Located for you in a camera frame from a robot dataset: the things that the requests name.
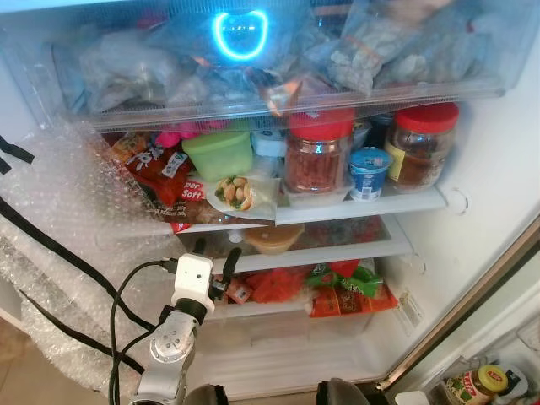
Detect black fridge door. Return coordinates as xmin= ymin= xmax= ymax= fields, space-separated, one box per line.
xmin=375 ymin=218 xmax=540 ymax=405

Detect white glass fridge shelf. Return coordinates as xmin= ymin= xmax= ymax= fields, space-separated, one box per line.
xmin=192 ymin=213 xmax=416 ymax=274
xmin=169 ymin=186 xmax=448 ymax=235

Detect clear fridge drawer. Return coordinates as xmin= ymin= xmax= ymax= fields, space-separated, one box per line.
xmin=0 ymin=0 xmax=540 ymax=129

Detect small orange packet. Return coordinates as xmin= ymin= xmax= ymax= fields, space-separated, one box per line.
xmin=224 ymin=278 xmax=254 ymax=305

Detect printed bread bag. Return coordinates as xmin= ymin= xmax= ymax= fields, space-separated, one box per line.
xmin=150 ymin=173 xmax=279 ymax=230

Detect red plastic bag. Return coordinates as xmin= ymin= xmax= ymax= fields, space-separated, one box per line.
xmin=245 ymin=268 xmax=310 ymax=305

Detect green plastic container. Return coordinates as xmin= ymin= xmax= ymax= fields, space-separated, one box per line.
xmin=181 ymin=127 xmax=255 ymax=181

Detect clear crisper drawer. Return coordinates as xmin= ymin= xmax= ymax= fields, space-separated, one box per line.
xmin=192 ymin=302 xmax=427 ymax=389

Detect dark grey robot left leg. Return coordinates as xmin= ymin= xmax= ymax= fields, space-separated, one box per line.
xmin=183 ymin=384 xmax=230 ymax=405

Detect dark grey robot leg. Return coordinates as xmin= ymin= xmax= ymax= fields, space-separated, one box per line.
xmin=183 ymin=384 xmax=230 ymax=405
xmin=316 ymin=377 xmax=374 ymax=405

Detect pink plastic item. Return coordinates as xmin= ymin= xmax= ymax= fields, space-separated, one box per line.
xmin=154 ymin=125 xmax=209 ymax=150

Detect green snack packet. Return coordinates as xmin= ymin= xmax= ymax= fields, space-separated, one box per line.
xmin=305 ymin=262 xmax=383 ymax=299

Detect white blue tub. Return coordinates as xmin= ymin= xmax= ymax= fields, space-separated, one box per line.
xmin=251 ymin=127 xmax=290 ymax=159

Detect red orange snack packet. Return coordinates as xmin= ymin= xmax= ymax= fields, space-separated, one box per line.
xmin=308 ymin=283 xmax=400 ymax=319

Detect red lid jar reddish contents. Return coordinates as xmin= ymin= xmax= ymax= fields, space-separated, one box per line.
xmin=284 ymin=108 xmax=356 ymax=197

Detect bubble wrap sheet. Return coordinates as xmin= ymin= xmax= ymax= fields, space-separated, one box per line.
xmin=0 ymin=118 xmax=199 ymax=393

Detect dark grey robot right leg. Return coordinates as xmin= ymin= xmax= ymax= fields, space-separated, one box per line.
xmin=316 ymin=377 xmax=374 ymax=405

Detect blue white yogurt cup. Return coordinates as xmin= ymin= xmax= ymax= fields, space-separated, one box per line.
xmin=348 ymin=148 xmax=394 ymax=203

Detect frosted plastic bag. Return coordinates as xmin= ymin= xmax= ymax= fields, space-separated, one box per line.
xmin=76 ymin=30 xmax=208 ymax=112

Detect red lid jar yellow label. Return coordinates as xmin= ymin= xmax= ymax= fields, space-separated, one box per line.
xmin=386 ymin=101 xmax=461 ymax=192

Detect bag of white pieces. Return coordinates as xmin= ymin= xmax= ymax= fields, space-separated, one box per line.
xmin=325 ymin=0 xmax=427 ymax=95

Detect clear plastic food bag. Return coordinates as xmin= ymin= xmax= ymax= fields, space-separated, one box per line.
xmin=375 ymin=8 xmax=511 ymax=87

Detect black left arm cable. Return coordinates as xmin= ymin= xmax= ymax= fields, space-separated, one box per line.
xmin=107 ymin=258 xmax=180 ymax=405

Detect long black cable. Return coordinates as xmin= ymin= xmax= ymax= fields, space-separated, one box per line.
xmin=15 ymin=289 xmax=146 ymax=374
xmin=0 ymin=196 xmax=157 ymax=332

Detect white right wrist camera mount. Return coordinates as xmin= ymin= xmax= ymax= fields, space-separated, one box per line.
xmin=394 ymin=390 xmax=432 ymax=405

